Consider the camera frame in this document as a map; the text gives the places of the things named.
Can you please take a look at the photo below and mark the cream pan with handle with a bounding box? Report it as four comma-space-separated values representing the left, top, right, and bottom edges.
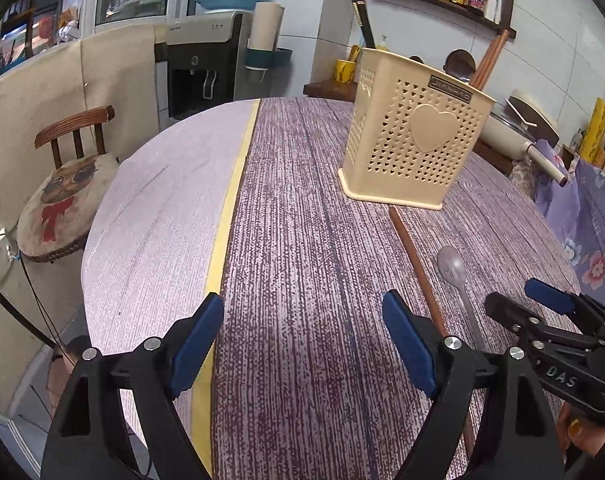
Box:
480, 105, 569, 187

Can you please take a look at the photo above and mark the blue wall holder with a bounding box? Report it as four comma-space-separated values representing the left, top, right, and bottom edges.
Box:
245, 47, 293, 71

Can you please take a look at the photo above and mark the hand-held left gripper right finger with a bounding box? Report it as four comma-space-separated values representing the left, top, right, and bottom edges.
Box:
381, 290, 566, 480

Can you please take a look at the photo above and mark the black cable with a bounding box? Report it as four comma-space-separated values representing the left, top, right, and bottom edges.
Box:
0, 255, 66, 350

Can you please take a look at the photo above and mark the water dispenser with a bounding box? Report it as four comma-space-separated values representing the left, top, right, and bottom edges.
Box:
155, 10, 253, 131

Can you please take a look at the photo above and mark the cream plastic utensil holder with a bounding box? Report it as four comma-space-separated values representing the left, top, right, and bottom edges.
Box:
339, 47, 497, 211

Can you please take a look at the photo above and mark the grey plastic spoon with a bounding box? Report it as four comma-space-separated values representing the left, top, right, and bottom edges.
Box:
437, 246, 484, 352

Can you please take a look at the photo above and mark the white rice paddle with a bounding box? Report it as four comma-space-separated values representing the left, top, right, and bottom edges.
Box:
505, 97, 539, 129

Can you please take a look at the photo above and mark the cream brown rice cooker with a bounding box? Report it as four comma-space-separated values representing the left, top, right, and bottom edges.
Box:
505, 89, 559, 144

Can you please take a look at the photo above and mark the beige paisley fabric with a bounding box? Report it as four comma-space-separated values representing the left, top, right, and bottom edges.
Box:
510, 160, 539, 197

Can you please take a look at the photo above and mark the black chopstick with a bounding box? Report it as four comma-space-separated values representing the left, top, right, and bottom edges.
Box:
351, 0, 371, 49
351, 0, 377, 49

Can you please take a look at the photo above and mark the person's right hand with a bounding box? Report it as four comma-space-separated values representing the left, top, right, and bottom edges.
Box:
557, 402, 605, 466

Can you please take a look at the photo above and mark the tall yellow packet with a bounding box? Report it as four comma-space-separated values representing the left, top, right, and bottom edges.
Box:
580, 97, 605, 164

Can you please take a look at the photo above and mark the purple floral cloth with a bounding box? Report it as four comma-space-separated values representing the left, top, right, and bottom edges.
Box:
533, 137, 605, 322

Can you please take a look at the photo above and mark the round dog print cushion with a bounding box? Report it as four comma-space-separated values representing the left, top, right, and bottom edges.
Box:
16, 154, 120, 263

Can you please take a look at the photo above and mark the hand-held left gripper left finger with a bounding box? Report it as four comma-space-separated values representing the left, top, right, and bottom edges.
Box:
40, 292, 226, 480

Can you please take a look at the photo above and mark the wooden chair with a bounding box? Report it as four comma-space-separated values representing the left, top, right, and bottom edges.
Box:
16, 105, 120, 265

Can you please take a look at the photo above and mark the purple striped tablecloth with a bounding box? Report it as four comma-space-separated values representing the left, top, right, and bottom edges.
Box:
210, 96, 583, 480

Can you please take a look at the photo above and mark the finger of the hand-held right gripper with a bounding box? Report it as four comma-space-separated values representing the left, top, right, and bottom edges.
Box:
484, 291, 549, 344
524, 278, 604, 319

